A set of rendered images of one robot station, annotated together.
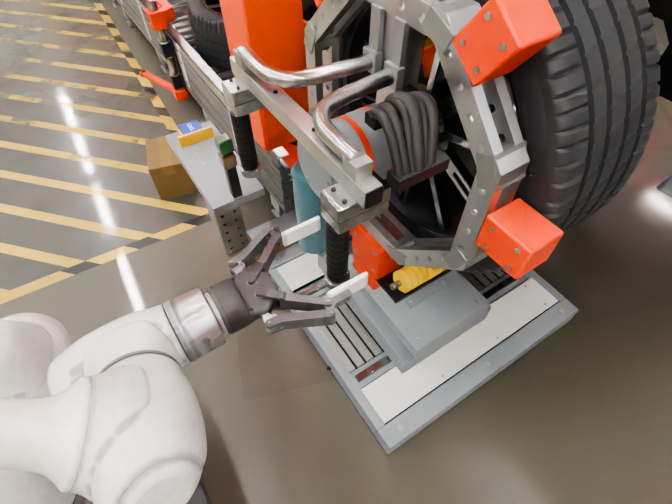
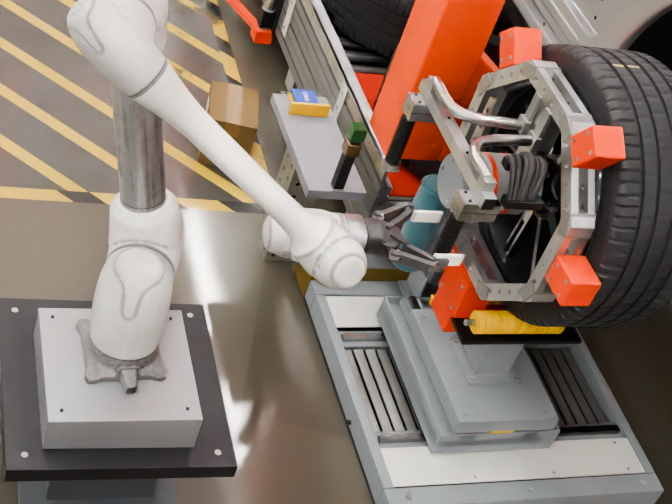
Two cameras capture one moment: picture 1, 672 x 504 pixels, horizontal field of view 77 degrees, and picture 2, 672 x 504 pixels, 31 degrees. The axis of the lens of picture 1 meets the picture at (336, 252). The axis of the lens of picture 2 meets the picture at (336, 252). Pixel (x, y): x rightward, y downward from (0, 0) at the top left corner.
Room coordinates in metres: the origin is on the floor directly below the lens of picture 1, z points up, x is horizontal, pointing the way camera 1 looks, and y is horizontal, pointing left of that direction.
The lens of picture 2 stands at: (-1.69, 0.09, 2.40)
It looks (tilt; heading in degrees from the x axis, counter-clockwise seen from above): 39 degrees down; 3
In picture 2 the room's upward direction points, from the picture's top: 21 degrees clockwise
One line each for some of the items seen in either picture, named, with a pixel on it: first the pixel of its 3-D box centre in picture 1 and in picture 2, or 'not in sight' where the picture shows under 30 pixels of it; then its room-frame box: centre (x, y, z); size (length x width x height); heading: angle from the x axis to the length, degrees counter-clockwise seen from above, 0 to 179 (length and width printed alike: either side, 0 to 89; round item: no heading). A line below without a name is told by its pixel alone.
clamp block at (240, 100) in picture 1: (250, 91); (425, 107); (0.72, 0.16, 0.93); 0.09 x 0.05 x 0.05; 123
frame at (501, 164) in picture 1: (390, 136); (516, 184); (0.69, -0.11, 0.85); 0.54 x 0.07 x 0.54; 33
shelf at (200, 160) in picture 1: (212, 163); (316, 145); (1.11, 0.41, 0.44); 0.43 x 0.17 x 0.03; 33
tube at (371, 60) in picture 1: (305, 38); (483, 91); (0.71, 0.05, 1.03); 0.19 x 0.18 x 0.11; 123
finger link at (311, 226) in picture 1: (301, 231); (426, 216); (0.46, 0.06, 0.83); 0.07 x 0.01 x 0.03; 123
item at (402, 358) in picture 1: (399, 285); (465, 370); (0.83, -0.22, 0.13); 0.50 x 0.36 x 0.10; 33
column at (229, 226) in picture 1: (223, 206); (293, 198); (1.13, 0.43, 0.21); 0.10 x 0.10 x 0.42; 33
